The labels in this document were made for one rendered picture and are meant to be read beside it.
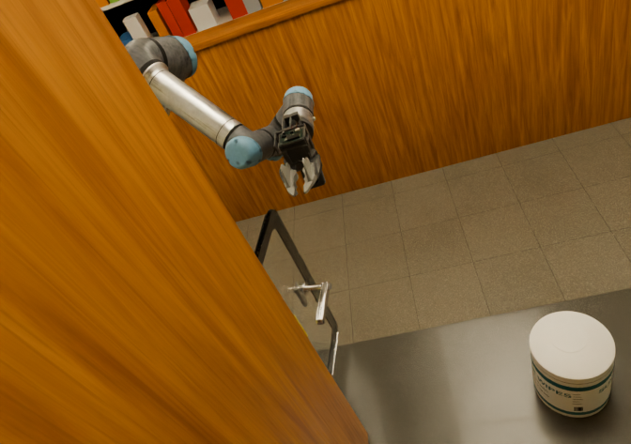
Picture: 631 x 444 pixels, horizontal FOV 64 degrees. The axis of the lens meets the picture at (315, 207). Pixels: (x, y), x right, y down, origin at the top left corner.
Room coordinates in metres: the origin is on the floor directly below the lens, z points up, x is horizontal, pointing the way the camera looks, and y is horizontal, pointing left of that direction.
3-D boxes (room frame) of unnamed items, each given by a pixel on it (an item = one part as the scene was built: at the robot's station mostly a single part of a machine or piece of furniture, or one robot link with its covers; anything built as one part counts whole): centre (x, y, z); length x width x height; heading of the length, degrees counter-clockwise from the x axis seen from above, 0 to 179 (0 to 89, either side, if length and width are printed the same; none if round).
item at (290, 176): (0.85, 0.03, 1.33); 0.09 x 0.03 x 0.06; 160
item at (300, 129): (0.95, -0.02, 1.34); 0.12 x 0.08 x 0.09; 165
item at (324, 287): (0.63, 0.08, 1.20); 0.10 x 0.05 x 0.03; 155
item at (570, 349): (0.40, -0.30, 1.02); 0.13 x 0.13 x 0.15
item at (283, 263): (0.57, 0.13, 1.19); 0.30 x 0.01 x 0.40; 155
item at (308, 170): (0.84, -0.01, 1.33); 0.09 x 0.03 x 0.06; 169
